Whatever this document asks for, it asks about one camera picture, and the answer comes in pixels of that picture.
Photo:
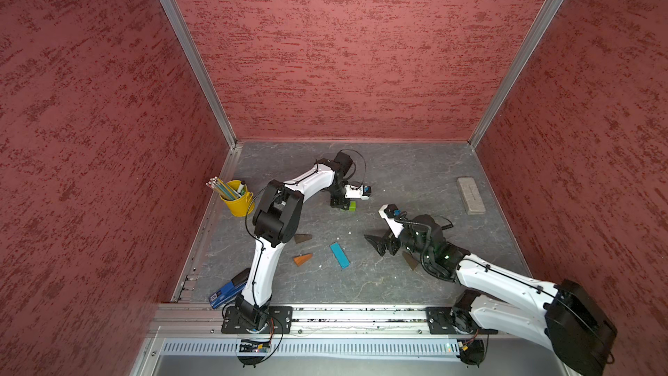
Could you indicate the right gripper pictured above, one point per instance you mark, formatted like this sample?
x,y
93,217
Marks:
x,y
380,245

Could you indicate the dark brown triangular block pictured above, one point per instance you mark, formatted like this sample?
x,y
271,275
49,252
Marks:
x,y
301,238

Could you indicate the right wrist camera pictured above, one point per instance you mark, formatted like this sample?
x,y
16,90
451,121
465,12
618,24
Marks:
x,y
391,215

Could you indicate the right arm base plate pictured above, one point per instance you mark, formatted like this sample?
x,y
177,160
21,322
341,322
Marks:
x,y
444,321

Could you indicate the aluminium corner post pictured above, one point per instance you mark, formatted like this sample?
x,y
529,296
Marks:
x,y
540,25
182,32

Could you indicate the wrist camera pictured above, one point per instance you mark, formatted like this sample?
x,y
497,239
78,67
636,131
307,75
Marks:
x,y
361,192
391,215

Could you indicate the yellow pen cup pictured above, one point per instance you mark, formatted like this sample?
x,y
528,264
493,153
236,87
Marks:
x,y
243,206

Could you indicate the blue stapler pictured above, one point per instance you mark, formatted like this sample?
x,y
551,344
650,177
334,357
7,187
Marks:
x,y
230,290

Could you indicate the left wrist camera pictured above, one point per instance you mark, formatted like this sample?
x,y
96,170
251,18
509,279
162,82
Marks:
x,y
361,192

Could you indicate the brown triangular block right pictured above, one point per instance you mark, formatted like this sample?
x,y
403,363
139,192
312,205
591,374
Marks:
x,y
410,261

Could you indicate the bundle of pencils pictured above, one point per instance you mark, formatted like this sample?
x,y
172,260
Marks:
x,y
225,191

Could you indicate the aluminium corner post right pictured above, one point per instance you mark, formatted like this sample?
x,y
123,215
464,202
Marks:
x,y
540,25

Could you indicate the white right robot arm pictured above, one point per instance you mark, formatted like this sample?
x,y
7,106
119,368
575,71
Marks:
x,y
563,317

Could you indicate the aluminium corner post left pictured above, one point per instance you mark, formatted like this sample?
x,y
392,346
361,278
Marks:
x,y
182,32

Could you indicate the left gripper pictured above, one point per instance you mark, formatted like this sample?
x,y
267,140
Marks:
x,y
340,203

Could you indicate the teal flat block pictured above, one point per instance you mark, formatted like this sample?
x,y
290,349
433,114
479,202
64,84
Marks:
x,y
340,256

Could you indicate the perforated cable duct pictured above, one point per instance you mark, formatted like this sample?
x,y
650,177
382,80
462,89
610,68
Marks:
x,y
401,349

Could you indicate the grey whiteboard eraser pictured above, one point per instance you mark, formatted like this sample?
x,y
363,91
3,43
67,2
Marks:
x,y
473,201

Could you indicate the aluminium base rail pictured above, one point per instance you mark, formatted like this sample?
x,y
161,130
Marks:
x,y
305,321

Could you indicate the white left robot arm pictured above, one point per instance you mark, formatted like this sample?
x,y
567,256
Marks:
x,y
275,222

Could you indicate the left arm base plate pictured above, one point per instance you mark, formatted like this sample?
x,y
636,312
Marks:
x,y
276,320

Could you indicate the orange triangular block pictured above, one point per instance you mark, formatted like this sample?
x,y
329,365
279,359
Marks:
x,y
302,259

